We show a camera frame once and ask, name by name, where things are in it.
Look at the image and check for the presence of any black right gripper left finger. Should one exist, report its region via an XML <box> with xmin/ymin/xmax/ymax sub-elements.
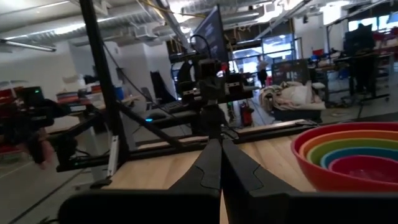
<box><xmin>58</xmin><ymin>138</ymin><xmax>223</xmax><ymax>224</ymax></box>

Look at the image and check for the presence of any black box with green light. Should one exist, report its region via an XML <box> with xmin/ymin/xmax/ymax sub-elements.
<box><xmin>20</xmin><ymin>86</ymin><xmax>47</xmax><ymax>110</ymax></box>

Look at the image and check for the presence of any ceiling light tube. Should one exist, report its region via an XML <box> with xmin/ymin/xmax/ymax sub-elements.
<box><xmin>0</xmin><ymin>37</ymin><xmax>57</xmax><ymax>53</ymax></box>

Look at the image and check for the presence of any small magenta bowl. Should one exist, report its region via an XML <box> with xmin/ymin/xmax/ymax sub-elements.
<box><xmin>328</xmin><ymin>154</ymin><xmax>398</xmax><ymax>184</ymax></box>

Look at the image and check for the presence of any black rolling cart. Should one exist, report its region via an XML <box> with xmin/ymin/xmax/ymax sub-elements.
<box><xmin>271</xmin><ymin>58</ymin><xmax>312</xmax><ymax>86</ymax></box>

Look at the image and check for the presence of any blue bowl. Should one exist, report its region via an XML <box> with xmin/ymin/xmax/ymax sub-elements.
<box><xmin>320</xmin><ymin>146</ymin><xmax>398</xmax><ymax>169</ymax></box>

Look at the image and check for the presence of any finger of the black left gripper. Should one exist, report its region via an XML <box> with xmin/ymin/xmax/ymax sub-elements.
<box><xmin>213</xmin><ymin>104</ymin><xmax>228</xmax><ymax>138</ymax></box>
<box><xmin>198</xmin><ymin>104</ymin><xmax>214</xmax><ymax>138</ymax></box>

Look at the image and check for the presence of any person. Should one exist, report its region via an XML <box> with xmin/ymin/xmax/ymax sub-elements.
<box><xmin>343</xmin><ymin>22</ymin><xmax>377</xmax><ymax>94</ymax></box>
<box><xmin>0</xmin><ymin>99</ymin><xmax>74</xmax><ymax>170</ymax></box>
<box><xmin>256</xmin><ymin>60</ymin><xmax>269</xmax><ymax>88</ymax></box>

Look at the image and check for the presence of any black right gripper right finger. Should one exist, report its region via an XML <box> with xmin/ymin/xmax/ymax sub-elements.
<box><xmin>221</xmin><ymin>138</ymin><xmax>398</xmax><ymax>224</ymax></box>

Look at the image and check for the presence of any dark monitor screen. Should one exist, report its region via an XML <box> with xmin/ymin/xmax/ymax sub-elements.
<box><xmin>193</xmin><ymin>4</ymin><xmax>230</xmax><ymax>65</ymax></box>

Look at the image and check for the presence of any dark keyboard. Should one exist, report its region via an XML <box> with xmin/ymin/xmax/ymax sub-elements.
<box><xmin>160</xmin><ymin>101</ymin><xmax>189</xmax><ymax>114</ymax></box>

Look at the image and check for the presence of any black aluminium table frame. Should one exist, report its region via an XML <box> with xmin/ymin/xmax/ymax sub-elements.
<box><xmin>55</xmin><ymin>0</ymin><xmax>320</xmax><ymax>190</ymax></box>

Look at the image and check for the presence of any red fire extinguisher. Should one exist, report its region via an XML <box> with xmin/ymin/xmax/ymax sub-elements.
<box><xmin>241</xmin><ymin>101</ymin><xmax>255</xmax><ymax>127</ymax></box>

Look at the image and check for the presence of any pile of beige cloth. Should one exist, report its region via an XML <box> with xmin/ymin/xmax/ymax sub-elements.
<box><xmin>259</xmin><ymin>80</ymin><xmax>326</xmax><ymax>111</ymax></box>

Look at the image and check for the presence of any green bowl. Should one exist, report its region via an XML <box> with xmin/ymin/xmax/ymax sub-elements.
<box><xmin>306</xmin><ymin>138</ymin><xmax>398</xmax><ymax>166</ymax></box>

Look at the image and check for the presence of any black standing desk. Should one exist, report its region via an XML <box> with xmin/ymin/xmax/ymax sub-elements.
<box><xmin>323</xmin><ymin>51</ymin><xmax>393</xmax><ymax>104</ymax></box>

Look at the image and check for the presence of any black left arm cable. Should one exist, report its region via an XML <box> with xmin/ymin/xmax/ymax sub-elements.
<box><xmin>189</xmin><ymin>33</ymin><xmax>215</xmax><ymax>60</ymax></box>

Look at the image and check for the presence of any orange bowl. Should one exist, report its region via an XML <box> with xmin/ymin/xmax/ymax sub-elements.
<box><xmin>298</xmin><ymin>129</ymin><xmax>398</xmax><ymax>159</ymax></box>

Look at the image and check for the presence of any large red bowl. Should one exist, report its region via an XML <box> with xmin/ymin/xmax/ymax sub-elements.
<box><xmin>290</xmin><ymin>121</ymin><xmax>398</xmax><ymax>193</ymax></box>

